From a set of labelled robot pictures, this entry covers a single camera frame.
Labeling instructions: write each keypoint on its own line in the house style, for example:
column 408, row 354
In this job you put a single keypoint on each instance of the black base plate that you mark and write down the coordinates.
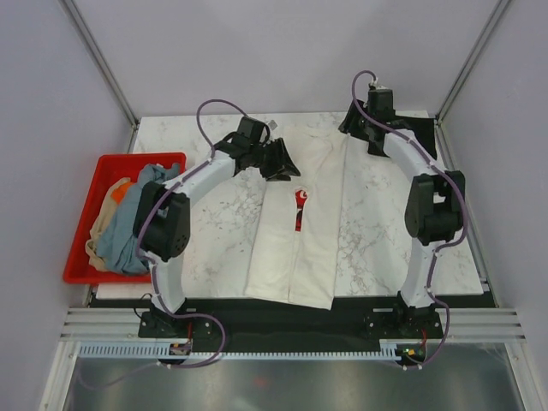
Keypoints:
column 228, row 324

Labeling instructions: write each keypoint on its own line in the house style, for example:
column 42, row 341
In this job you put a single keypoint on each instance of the folded black t-shirt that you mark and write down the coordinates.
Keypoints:
column 423, row 129

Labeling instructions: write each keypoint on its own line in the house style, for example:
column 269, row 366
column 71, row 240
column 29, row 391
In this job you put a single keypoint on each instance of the aluminium frame post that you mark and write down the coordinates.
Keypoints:
column 83, row 30
column 481, row 43

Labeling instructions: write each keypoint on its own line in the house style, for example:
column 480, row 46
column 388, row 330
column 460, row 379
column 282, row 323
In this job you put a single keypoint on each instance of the light blue t-shirt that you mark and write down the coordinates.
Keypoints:
column 117, row 245

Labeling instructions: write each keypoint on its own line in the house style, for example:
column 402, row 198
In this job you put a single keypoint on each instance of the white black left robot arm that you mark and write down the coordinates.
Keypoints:
column 163, row 220

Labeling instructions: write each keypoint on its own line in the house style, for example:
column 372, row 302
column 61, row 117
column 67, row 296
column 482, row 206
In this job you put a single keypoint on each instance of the left aluminium frame post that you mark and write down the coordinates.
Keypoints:
column 83, row 30

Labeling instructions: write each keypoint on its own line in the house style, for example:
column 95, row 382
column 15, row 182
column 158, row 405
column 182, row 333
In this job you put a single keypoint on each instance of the orange garment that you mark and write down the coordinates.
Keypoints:
column 119, row 192

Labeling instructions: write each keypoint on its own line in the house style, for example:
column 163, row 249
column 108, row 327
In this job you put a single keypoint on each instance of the right aluminium frame post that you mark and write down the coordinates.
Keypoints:
column 481, row 43

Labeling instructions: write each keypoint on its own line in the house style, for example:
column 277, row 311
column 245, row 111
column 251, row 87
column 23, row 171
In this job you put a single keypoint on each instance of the beige t-shirt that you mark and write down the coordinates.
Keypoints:
column 106, row 213

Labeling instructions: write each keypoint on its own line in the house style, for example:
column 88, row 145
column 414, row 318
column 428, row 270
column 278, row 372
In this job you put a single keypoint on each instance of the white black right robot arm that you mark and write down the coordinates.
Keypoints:
column 433, row 214

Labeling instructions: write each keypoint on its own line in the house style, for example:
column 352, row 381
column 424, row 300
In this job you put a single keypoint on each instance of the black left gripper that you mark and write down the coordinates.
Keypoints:
column 282, row 166

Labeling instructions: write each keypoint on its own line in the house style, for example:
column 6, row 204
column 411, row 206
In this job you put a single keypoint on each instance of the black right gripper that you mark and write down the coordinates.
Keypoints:
column 348, row 124

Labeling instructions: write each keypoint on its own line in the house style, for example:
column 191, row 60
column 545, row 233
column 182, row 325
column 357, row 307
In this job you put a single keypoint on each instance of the red plastic bin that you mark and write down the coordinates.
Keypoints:
column 109, row 169

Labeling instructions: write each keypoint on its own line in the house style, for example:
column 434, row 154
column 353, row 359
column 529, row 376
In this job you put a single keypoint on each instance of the white t-shirt red print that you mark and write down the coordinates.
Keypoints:
column 294, row 257

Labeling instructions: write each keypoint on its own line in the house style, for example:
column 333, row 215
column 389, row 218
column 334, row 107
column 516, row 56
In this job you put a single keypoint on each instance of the white slotted cable duct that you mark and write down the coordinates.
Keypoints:
column 169, row 351

